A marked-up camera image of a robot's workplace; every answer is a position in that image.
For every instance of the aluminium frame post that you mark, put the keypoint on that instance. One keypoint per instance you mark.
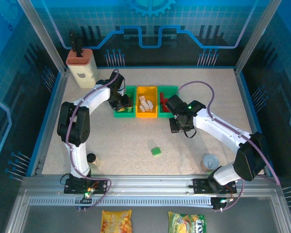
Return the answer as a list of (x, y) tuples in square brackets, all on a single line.
[(257, 31), (42, 36)]

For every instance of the green snack bag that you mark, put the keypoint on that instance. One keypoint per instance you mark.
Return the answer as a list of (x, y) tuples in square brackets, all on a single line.
[(186, 223)]

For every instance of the green lego brick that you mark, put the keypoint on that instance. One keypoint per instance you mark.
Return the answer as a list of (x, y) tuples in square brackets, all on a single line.
[(156, 151)]

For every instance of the yellow snack bag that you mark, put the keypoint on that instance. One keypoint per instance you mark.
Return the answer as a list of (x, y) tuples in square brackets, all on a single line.
[(116, 222)]

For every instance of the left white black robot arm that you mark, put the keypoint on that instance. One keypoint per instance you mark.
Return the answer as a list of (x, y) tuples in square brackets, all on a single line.
[(97, 97)]

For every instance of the can with grey lid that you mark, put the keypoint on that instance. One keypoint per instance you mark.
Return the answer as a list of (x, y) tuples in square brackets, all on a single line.
[(209, 161)]

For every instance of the red lego brick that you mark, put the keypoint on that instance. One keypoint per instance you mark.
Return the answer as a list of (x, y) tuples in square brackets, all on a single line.
[(162, 97), (163, 108), (166, 101)]

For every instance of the cream knife block terracotta top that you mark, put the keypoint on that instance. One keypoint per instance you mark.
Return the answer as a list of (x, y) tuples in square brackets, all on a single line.
[(83, 72)]

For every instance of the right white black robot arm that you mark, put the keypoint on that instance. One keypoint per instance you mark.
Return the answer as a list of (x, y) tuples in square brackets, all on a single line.
[(220, 131)]

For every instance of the green plastic bin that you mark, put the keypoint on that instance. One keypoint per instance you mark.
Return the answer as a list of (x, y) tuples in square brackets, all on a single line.
[(171, 90), (126, 115)]

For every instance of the long cream lego brick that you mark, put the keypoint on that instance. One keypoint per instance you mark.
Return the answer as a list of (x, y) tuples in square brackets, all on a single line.
[(143, 108)]

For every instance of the small bottle black cap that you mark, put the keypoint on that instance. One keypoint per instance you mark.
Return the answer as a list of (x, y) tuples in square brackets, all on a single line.
[(93, 159)]

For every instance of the aluminium front beam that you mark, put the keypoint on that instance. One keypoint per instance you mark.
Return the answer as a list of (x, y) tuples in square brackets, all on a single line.
[(148, 184)]

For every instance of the yellow plastic bin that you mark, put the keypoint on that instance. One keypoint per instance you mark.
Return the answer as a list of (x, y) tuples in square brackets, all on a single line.
[(146, 91)]

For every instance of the white lego brick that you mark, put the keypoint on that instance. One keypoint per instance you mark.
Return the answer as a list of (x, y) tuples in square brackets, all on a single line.
[(150, 105), (142, 98)]

